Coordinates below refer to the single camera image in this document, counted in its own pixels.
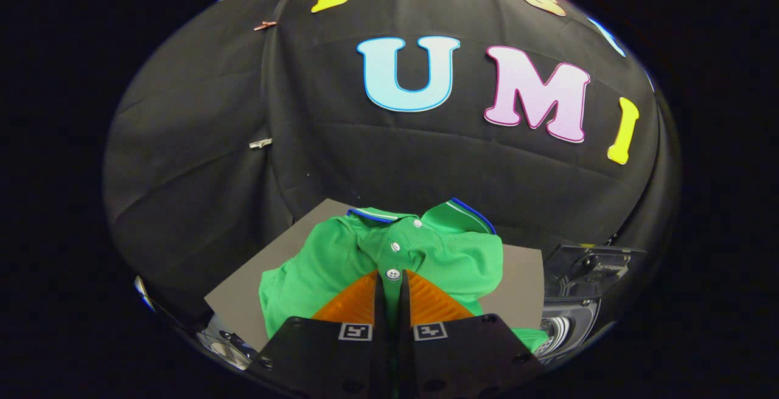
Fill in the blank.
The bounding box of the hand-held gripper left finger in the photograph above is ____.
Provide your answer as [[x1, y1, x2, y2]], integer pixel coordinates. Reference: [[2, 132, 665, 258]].
[[246, 270, 390, 399]]

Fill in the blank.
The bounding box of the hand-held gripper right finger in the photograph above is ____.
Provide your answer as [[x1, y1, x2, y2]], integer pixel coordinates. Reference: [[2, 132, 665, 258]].
[[399, 270, 548, 399]]

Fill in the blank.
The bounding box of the green polo shirt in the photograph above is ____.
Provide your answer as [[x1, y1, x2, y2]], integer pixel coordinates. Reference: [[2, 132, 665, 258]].
[[259, 198, 548, 354]]

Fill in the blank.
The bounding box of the black backdrop cloth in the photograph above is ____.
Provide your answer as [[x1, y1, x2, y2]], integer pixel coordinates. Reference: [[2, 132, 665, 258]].
[[102, 0, 679, 327]]

